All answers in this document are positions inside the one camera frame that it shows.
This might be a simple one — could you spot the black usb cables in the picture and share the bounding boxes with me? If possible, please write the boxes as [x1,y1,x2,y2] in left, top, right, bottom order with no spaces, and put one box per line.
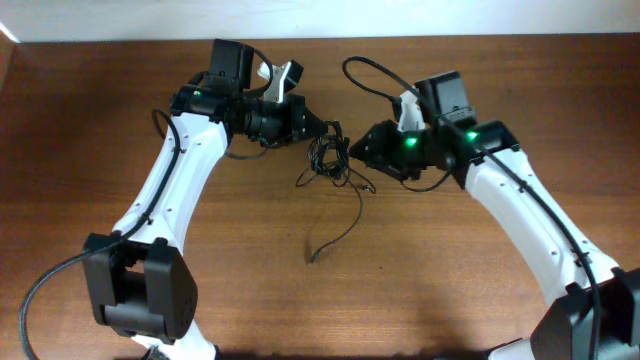
[294,119,378,265]

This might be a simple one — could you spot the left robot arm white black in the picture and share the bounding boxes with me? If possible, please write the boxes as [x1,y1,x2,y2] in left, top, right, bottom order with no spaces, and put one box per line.
[83,39,328,359]

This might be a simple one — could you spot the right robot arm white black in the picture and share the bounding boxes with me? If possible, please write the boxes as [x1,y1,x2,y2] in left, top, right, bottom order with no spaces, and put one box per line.
[349,71,639,359]

